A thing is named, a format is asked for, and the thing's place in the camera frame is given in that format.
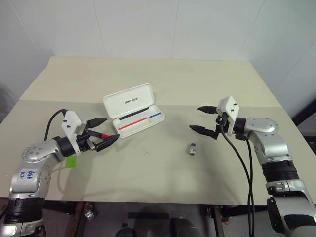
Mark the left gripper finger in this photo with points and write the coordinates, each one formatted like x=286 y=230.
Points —
x=95 y=122
x=107 y=142

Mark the silver metal bolt fitting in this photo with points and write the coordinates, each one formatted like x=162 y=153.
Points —
x=90 y=214

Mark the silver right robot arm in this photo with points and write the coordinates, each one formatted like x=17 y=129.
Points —
x=261 y=126

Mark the white hinged pencil case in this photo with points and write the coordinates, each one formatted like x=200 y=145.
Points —
x=118 y=106

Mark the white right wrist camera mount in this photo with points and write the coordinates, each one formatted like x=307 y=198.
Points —
x=230 y=106

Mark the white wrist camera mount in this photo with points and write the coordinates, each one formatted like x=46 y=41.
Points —
x=70 y=122
x=230 y=106

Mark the dark rounded shape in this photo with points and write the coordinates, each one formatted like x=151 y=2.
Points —
x=182 y=228
x=126 y=232

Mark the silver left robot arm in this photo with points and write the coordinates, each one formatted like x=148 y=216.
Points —
x=37 y=153

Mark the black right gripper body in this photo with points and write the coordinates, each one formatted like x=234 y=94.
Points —
x=222 y=122

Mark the rusty metal table leg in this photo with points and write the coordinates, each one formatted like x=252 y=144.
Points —
x=78 y=217
x=218 y=222

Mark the black stand frame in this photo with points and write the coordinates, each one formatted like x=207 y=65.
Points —
x=313 y=138

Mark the black marker with red cap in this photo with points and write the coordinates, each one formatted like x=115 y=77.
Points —
x=105 y=136

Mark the green rectangular eraser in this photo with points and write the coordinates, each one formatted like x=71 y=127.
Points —
x=71 y=162

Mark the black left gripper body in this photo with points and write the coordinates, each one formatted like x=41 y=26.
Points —
x=82 y=143

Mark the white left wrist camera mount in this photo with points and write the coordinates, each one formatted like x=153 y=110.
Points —
x=70 y=122

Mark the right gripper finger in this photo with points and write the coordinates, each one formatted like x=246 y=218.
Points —
x=201 y=129
x=208 y=109

